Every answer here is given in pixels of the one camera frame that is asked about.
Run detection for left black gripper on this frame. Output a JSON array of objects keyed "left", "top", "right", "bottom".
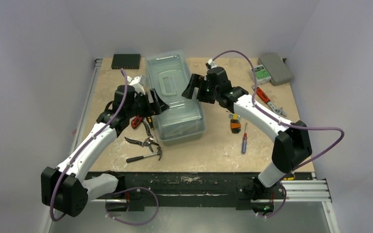
[{"left": 128, "top": 90, "right": 170, "bottom": 119}]

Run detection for black handled screwdriver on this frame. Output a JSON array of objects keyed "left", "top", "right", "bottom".
[{"left": 146, "top": 116, "right": 154, "bottom": 130}]

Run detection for red black utility knife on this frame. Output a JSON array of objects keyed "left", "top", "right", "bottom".
[{"left": 131, "top": 116, "right": 144, "bottom": 129}]

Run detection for translucent green tool box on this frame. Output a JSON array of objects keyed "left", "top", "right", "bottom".
[{"left": 145, "top": 50, "right": 206, "bottom": 146}]

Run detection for orange hex key set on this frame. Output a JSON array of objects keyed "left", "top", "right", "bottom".
[{"left": 229, "top": 113, "right": 241, "bottom": 133}]

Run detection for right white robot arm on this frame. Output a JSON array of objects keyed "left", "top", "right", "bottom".
[{"left": 182, "top": 67, "right": 312, "bottom": 198}]

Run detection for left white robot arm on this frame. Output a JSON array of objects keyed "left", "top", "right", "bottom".
[{"left": 41, "top": 84, "right": 170, "bottom": 217}]

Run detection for black pruning shears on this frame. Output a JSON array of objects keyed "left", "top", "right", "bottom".
[{"left": 124, "top": 120, "right": 162, "bottom": 152}]

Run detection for red adjustable wrench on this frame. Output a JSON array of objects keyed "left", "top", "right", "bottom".
[{"left": 255, "top": 87, "right": 287, "bottom": 117}]

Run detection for green white screw box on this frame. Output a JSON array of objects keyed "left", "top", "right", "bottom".
[{"left": 252, "top": 65, "right": 271, "bottom": 86}]

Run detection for blue red screwdriver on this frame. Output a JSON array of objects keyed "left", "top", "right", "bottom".
[{"left": 241, "top": 122, "right": 248, "bottom": 154}]

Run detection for grey plastic case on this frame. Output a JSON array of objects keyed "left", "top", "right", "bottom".
[{"left": 258, "top": 53, "right": 294, "bottom": 86}]

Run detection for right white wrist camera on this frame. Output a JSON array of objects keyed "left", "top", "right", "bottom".
[{"left": 205, "top": 59, "right": 219, "bottom": 69}]

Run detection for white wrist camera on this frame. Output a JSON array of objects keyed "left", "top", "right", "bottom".
[
  {"left": 126, "top": 75, "right": 145, "bottom": 95},
  {"left": 205, "top": 59, "right": 219, "bottom": 69}
]

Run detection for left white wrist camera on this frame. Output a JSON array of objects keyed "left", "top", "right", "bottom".
[{"left": 126, "top": 75, "right": 145, "bottom": 95}]

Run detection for black handled hammer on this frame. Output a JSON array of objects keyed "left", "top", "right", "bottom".
[{"left": 126, "top": 147, "right": 163, "bottom": 163}]

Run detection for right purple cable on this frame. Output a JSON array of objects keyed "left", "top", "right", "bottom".
[{"left": 209, "top": 50, "right": 345, "bottom": 219}]

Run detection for black network switch box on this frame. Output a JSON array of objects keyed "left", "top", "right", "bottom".
[{"left": 111, "top": 54, "right": 141, "bottom": 69}]

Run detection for aluminium rail frame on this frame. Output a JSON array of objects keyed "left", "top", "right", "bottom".
[{"left": 46, "top": 58, "right": 333, "bottom": 206}]

